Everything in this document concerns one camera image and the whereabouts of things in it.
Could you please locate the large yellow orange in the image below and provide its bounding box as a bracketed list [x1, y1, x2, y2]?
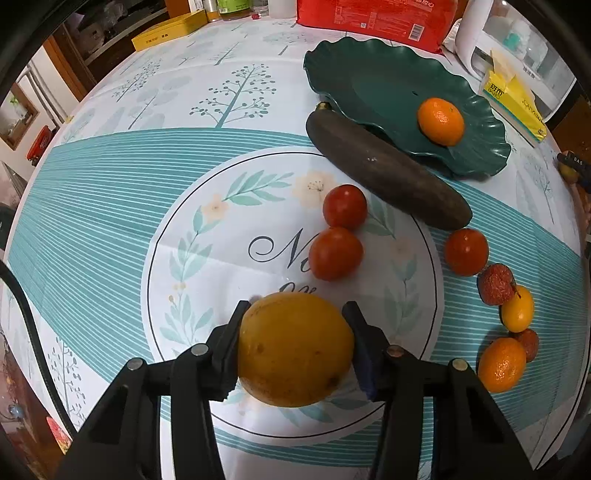
[238, 292, 355, 408]

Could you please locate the dark brown cucumber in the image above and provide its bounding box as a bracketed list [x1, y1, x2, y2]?
[305, 109, 473, 231]

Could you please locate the small mandarin orange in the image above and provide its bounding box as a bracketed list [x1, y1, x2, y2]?
[417, 97, 466, 147]

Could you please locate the red tomato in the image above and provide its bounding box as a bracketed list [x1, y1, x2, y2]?
[444, 228, 489, 277]
[322, 184, 368, 231]
[308, 227, 365, 281]

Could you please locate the white clear storage box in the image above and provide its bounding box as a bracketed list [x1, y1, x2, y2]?
[453, 0, 576, 121]

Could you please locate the small yellow citrus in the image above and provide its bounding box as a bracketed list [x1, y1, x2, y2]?
[500, 285, 535, 333]

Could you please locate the red paper cup package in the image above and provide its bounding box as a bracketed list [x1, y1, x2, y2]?
[297, 0, 458, 53]

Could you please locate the red lychee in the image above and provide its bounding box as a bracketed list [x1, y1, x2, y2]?
[511, 328, 540, 363]
[477, 263, 516, 306]

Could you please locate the yellow flat box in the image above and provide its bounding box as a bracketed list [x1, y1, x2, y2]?
[132, 10, 208, 51]

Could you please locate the yellow tissue pack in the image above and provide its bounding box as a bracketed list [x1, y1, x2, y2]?
[481, 49, 548, 146]

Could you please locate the black cable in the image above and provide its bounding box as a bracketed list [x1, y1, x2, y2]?
[0, 260, 77, 439]

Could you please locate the patterned teal tablecloth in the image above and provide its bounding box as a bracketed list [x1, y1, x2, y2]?
[7, 19, 590, 479]

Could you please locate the dark green scalloped plate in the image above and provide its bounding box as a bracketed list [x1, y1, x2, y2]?
[304, 37, 511, 178]

